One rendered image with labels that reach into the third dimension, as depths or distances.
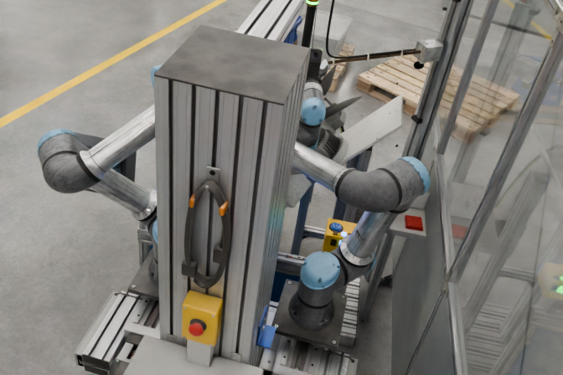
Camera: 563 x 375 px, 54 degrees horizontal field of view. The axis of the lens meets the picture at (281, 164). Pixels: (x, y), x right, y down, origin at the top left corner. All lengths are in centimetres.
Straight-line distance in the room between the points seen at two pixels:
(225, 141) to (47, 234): 270
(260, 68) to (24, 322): 243
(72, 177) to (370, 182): 79
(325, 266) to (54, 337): 180
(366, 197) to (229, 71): 56
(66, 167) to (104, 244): 201
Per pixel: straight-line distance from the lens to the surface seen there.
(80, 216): 377
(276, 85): 104
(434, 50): 252
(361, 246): 174
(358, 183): 146
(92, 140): 226
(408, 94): 520
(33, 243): 366
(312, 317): 185
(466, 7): 254
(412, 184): 152
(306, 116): 171
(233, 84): 103
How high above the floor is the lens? 254
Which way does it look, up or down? 37 degrees down
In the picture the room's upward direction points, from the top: 8 degrees clockwise
